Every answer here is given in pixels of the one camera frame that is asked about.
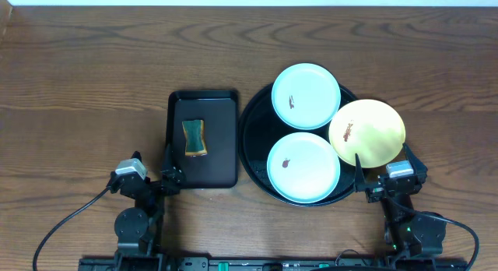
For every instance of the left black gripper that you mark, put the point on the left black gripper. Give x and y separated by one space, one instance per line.
154 184

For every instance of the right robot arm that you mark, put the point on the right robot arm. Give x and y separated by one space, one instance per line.
411 234

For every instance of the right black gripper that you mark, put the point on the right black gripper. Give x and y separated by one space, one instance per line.
374 192

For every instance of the green and yellow sponge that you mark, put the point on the green and yellow sponge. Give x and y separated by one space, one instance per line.
194 133

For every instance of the pale green plate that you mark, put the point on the pale green plate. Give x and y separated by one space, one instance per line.
303 167
306 96

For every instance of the black rectangular tray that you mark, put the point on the black rectangular tray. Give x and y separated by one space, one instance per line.
219 111

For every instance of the yellow plate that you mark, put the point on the yellow plate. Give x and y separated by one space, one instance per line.
369 130

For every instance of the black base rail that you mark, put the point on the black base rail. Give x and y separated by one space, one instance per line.
204 264

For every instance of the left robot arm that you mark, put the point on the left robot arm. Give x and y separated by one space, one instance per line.
139 228

